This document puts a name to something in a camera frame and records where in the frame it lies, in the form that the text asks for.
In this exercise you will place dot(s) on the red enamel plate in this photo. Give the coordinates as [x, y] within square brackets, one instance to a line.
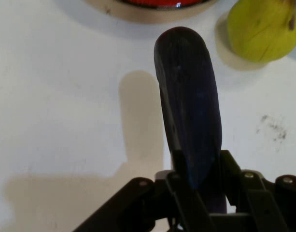
[162, 2]

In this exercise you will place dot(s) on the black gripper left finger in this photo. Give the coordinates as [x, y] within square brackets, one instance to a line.
[162, 207]

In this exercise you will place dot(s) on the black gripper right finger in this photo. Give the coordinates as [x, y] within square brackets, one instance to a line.
[271, 205]

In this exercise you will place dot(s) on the purple toy eggplant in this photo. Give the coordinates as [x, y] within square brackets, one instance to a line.
[191, 101]

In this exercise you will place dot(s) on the yellow-green toy pear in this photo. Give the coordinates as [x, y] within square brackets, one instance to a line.
[261, 29]

